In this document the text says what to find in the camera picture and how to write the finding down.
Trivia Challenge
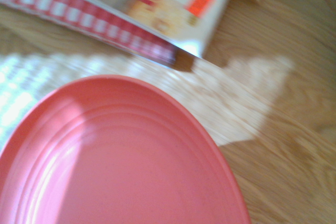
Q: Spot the pink plate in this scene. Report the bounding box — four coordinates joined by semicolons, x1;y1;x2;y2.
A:
0;74;253;224

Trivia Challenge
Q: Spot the food recipe magazine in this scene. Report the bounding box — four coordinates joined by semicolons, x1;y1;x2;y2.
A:
87;0;237;60

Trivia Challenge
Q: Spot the red white checked book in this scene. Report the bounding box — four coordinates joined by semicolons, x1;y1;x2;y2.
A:
0;0;177;69

